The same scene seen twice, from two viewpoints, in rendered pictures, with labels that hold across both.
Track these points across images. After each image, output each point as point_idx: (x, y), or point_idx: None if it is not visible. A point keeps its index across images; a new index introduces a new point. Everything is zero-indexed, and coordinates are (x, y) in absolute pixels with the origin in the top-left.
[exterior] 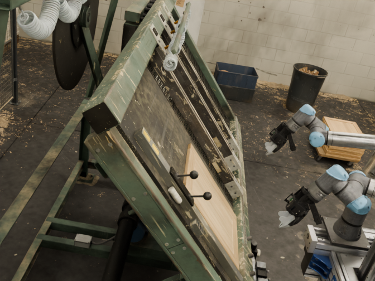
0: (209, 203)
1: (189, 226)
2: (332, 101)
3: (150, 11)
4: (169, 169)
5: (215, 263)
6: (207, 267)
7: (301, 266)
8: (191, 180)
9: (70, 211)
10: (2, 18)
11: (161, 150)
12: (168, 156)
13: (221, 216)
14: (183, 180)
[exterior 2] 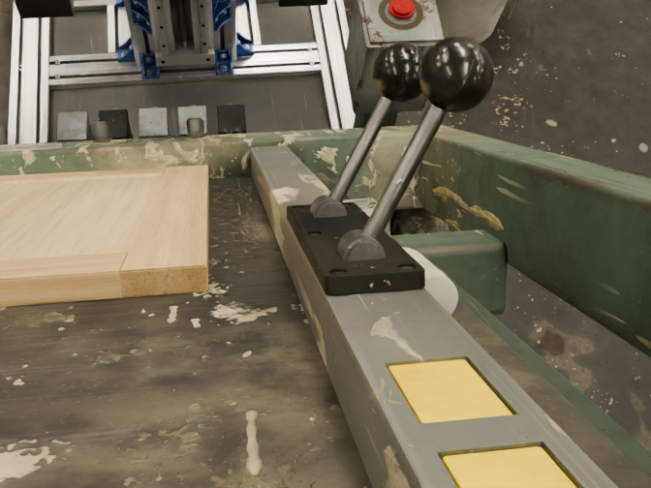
0: (17, 220)
1: (401, 246)
2: None
3: None
4: (379, 293)
5: (346, 198)
6: (572, 161)
7: (34, 15)
8: (27, 261)
9: None
10: None
11: (56, 432)
12: (27, 385)
13: (2, 199)
14: (91, 298)
